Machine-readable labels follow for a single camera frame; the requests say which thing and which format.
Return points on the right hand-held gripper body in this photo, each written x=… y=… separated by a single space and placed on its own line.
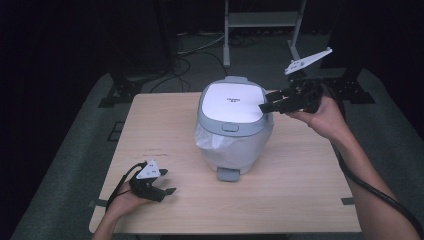
x=305 y=96

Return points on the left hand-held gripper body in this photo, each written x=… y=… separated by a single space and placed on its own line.
x=146 y=190

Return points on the white trash can grey lid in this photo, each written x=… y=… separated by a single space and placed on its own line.
x=233 y=103

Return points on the person's left hand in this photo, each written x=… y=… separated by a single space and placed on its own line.
x=125 y=201

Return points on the person's right hand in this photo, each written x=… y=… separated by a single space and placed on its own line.
x=328 y=118

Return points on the black stand base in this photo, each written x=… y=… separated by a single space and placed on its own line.
x=353 y=91
x=123 y=90

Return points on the grey tape strip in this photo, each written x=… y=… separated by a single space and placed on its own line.
x=99 y=203
x=347 y=201

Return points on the white plastic trash bag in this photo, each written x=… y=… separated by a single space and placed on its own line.
x=233 y=153

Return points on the dark floor outlet panel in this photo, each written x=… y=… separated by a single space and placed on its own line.
x=115 y=131

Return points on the white metal stand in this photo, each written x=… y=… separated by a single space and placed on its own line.
x=261 y=19

